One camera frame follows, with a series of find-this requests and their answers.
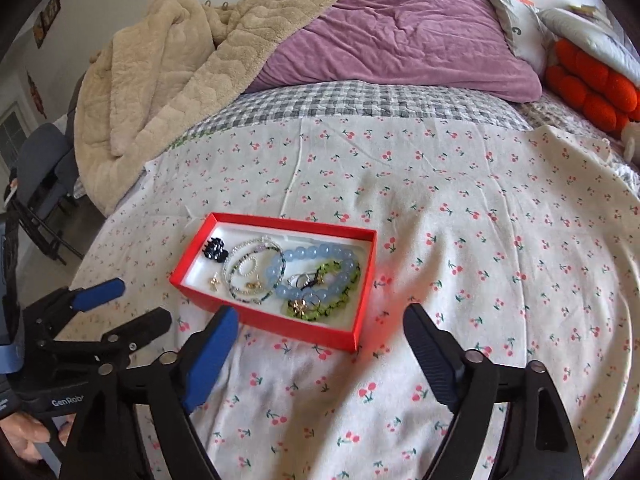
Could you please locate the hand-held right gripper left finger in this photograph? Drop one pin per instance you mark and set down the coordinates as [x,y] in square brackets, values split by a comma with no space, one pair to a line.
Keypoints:
[210,355]

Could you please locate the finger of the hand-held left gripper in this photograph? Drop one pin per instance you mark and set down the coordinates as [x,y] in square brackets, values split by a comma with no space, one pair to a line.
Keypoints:
[100,292]
[145,324]

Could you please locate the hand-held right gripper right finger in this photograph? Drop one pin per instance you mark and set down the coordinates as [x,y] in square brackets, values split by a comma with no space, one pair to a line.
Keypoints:
[432,360]

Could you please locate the gold stud earring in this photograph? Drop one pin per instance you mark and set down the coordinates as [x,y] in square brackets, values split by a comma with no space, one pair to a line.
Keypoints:
[215,282]
[252,286]

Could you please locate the red cardboard box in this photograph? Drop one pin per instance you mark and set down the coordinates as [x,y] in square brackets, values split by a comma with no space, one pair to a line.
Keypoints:
[280,322]

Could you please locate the black hair claw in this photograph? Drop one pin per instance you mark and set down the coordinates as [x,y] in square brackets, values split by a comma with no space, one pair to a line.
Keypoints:
[216,250]

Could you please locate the person's left hand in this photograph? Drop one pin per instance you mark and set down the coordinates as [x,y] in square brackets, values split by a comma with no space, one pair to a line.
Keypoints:
[22,435]

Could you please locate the cherry print bed sheet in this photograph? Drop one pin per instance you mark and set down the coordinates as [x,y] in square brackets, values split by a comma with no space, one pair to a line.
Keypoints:
[450,240]

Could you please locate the blue folding chair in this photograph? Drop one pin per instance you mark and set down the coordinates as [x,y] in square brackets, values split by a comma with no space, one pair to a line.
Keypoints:
[45,160]

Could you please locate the beige fleece blanket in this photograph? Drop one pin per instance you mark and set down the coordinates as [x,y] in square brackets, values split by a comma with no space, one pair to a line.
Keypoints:
[165,70]

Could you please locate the grey checkered quilt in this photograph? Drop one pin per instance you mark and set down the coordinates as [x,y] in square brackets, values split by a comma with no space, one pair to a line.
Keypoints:
[350,100]

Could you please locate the orange bobble cushion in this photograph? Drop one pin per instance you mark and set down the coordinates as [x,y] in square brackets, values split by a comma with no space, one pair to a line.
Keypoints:
[595,90]

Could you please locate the purple pillow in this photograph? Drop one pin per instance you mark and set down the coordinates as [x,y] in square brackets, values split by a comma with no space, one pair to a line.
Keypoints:
[400,35]

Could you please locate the white printed pillow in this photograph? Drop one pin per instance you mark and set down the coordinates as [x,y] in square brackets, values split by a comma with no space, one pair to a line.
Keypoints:
[515,15]

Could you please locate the red wall ornament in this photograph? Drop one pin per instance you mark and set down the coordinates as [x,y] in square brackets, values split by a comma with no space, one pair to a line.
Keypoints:
[35,95]

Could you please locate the dark wall sign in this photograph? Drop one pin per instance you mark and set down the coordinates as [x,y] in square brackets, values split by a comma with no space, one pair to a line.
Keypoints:
[46,20]

